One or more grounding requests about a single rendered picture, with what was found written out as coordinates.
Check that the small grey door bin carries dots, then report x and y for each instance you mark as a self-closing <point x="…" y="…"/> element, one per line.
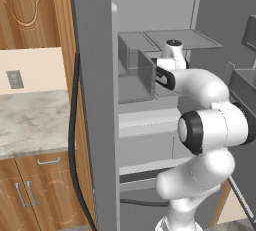
<point x="250" y="33"/>

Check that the wooden base cupboard door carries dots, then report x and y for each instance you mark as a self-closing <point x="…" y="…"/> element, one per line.
<point x="8" y="205"/>
<point x="56" y="201"/>

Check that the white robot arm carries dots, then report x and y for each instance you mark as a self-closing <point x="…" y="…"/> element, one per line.
<point x="206" y="125"/>

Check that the grey wall socket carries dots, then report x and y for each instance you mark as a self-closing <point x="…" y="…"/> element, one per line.
<point x="15" y="79"/>

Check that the large grey door bin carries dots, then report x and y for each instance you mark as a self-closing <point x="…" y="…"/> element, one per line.
<point x="243" y="86"/>

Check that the grey fridge door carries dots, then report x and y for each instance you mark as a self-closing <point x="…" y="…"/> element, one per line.
<point x="220" y="15"/>

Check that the carved wooden wall cupboard door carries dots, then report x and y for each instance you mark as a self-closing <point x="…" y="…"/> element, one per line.
<point x="26" y="11"/>

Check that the tall wooden side panel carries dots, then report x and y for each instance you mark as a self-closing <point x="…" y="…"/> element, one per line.
<point x="65" y="18"/>

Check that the glass fridge shelf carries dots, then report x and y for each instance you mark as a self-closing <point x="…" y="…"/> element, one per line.
<point x="186" y="38"/>

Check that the wooden drawer front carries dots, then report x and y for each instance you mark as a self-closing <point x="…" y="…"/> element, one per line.
<point x="30" y="166"/>

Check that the grey fridge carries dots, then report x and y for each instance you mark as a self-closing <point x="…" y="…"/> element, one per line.
<point x="96" y="75"/>

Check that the white fridge drawer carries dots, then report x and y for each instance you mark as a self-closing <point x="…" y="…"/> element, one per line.
<point x="146" y="121"/>

